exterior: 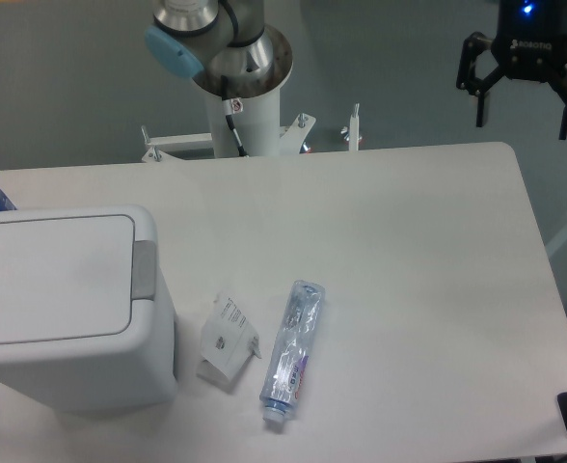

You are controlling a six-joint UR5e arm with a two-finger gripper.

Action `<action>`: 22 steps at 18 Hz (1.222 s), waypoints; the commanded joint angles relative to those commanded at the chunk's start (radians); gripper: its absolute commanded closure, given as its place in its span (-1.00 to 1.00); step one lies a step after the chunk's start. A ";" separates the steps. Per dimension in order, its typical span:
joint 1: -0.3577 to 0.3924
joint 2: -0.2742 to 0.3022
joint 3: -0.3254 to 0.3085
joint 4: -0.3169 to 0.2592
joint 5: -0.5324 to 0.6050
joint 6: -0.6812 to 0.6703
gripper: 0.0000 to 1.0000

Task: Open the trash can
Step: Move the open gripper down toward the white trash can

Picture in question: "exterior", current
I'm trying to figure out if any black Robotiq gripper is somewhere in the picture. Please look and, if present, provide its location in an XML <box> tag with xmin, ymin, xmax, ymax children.
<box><xmin>455</xmin><ymin>0</ymin><xmax>567</xmax><ymax>142</ymax></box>

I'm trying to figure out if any white push-button trash can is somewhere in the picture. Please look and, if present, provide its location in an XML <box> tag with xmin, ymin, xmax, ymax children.
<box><xmin>0</xmin><ymin>204</ymin><xmax>177</xmax><ymax>412</ymax></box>

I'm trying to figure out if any silver robot arm blue cap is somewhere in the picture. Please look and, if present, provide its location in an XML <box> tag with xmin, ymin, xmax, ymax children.
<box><xmin>145</xmin><ymin>1</ymin><xmax>567</xmax><ymax>139</ymax></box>

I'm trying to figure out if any crushed clear plastic bottle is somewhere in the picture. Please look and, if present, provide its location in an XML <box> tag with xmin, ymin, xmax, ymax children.
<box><xmin>259</xmin><ymin>280</ymin><xmax>326</xmax><ymax>426</ymax></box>

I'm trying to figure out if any white crumpled paper packet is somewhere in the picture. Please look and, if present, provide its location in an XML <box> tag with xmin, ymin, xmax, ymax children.
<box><xmin>197</xmin><ymin>291</ymin><xmax>261</xmax><ymax>385</ymax></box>

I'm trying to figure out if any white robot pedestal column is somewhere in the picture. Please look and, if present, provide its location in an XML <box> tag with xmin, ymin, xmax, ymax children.
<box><xmin>204</xmin><ymin>90</ymin><xmax>280</xmax><ymax>158</ymax></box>

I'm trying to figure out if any black cable on pedestal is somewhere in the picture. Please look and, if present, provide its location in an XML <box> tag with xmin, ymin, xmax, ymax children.
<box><xmin>220</xmin><ymin>74</ymin><xmax>250</xmax><ymax>158</ymax></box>

